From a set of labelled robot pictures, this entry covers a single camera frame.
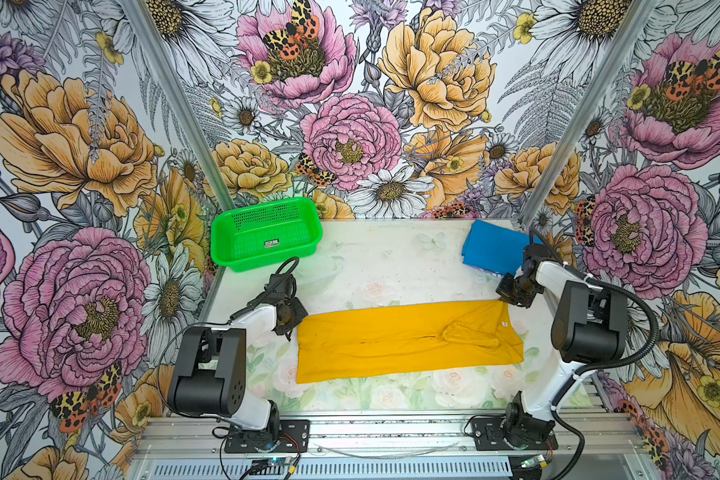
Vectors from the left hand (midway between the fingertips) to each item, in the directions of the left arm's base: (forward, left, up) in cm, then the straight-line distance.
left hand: (298, 324), depth 94 cm
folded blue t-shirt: (+27, -67, +4) cm, 73 cm away
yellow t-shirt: (-7, -22, 0) cm, 23 cm away
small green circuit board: (-35, 0, 0) cm, 35 cm away
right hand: (+5, -64, +3) cm, 64 cm away
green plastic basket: (+39, +21, -1) cm, 44 cm away
